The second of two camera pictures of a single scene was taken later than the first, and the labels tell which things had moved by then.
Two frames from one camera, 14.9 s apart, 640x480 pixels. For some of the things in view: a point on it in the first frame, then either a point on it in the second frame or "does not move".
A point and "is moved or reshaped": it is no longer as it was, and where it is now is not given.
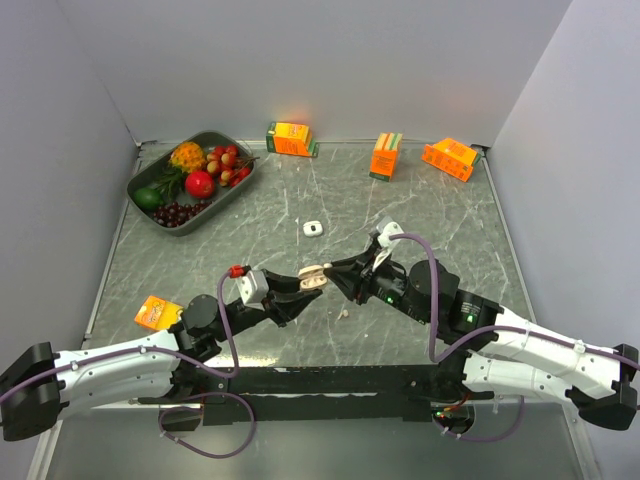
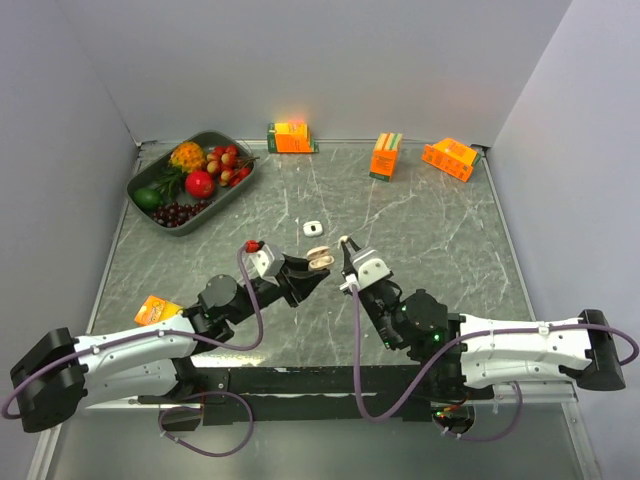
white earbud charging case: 312,228 does not move
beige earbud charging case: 312,277 is moved or reshaped
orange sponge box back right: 451,157 does not move
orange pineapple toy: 188,157 does not move
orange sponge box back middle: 385,160 does not move
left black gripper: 286,305 -> 301,282
